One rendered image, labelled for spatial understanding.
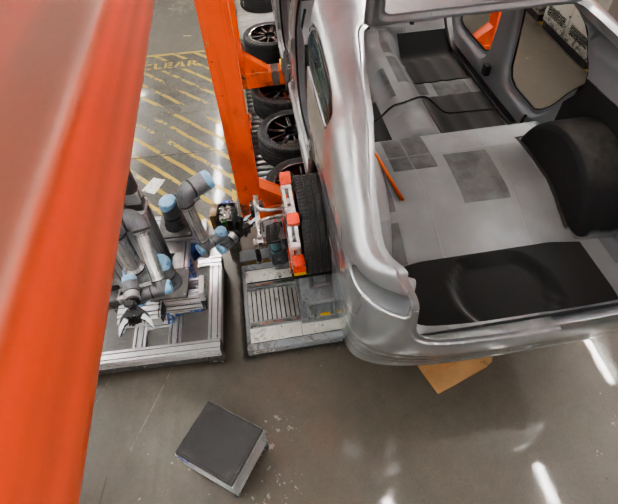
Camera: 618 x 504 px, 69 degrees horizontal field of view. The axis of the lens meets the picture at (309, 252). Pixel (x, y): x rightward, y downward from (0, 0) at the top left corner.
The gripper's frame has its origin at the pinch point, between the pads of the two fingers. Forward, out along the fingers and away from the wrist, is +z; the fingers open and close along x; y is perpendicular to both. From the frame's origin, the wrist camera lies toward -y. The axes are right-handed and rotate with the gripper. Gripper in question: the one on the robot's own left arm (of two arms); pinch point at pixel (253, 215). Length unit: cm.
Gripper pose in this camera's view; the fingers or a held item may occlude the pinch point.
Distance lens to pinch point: 309.1
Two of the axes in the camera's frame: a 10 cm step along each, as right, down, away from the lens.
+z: 5.9, -6.4, 4.9
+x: 8.1, 4.3, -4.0
